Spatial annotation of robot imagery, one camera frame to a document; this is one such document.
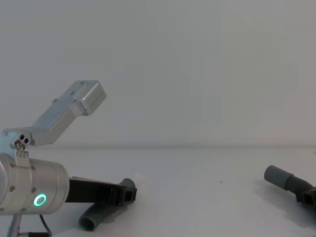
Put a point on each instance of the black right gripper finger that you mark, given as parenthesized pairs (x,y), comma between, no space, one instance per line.
(308,197)

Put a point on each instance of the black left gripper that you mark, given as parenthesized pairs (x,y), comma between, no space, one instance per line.
(89,191)

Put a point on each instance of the grey plastic pipe fitting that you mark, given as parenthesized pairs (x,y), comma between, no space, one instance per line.
(281,177)

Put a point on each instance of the grey plastic pipe elbow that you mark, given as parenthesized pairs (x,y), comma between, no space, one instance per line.
(95,217)

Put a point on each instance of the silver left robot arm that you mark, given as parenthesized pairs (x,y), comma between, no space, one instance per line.
(42,182)

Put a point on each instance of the white table cloth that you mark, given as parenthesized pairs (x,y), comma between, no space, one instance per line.
(187,197)

